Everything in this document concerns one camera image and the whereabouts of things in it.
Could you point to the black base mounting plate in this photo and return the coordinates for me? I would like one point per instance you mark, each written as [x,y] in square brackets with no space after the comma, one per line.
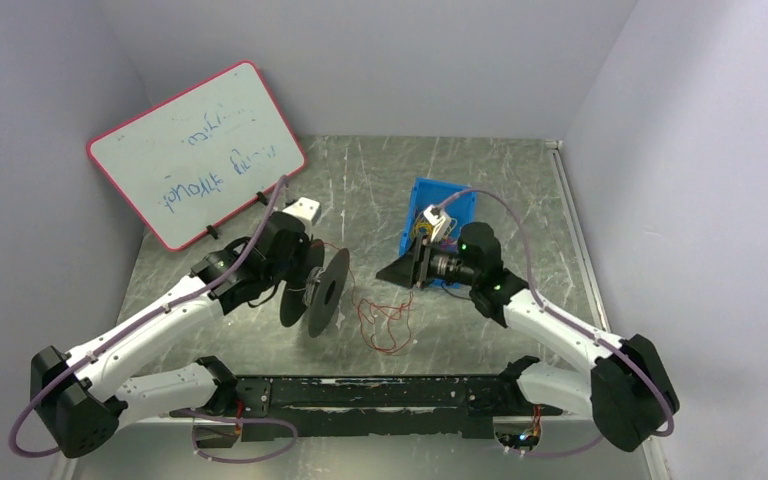
[469,406]

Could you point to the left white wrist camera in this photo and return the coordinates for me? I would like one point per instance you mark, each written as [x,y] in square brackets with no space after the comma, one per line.
[305,209]

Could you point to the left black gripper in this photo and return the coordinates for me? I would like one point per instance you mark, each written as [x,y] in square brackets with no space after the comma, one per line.
[302,266]

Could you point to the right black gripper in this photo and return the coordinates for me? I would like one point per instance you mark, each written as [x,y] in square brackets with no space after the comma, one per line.
[417,266]

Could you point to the pink framed whiteboard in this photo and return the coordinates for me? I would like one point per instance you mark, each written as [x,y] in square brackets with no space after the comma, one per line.
[194,161]

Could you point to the grey cable spool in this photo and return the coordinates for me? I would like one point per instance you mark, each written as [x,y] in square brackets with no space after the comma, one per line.
[321,299]

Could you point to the aluminium rail frame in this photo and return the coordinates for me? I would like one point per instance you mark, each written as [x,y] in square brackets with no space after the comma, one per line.
[361,183]

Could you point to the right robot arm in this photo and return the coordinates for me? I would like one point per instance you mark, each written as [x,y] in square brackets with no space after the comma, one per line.
[619,383]

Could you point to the blue plastic bin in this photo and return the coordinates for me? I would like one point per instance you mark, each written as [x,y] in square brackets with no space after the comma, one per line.
[460,204]

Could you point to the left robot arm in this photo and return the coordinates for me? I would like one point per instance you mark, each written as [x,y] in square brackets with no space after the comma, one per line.
[86,394]

